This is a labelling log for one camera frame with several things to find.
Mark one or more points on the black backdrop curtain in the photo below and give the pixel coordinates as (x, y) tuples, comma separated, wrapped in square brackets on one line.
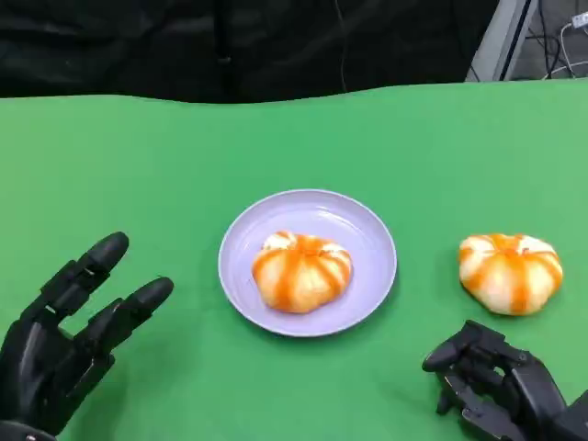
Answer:
[(184, 46)]

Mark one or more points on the lilac round plate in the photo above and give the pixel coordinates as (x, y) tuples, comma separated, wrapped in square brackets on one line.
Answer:
[(243, 285)]

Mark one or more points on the grey metal frame post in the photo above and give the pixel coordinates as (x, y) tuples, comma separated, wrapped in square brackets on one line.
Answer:
[(503, 41)]

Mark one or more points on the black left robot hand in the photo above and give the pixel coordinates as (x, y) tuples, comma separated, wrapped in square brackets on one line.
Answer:
[(37, 367)]

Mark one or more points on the green table cloth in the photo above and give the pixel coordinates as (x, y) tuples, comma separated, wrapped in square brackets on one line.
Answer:
[(138, 184)]

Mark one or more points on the white plug adapter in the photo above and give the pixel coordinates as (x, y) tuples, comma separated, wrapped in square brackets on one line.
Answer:
[(581, 19)]

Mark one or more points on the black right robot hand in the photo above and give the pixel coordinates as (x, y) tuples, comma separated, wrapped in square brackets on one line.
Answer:
[(528, 395)]

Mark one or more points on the orange white toy bread roll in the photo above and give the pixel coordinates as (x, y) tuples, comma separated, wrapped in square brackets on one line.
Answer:
[(510, 275), (301, 275)]

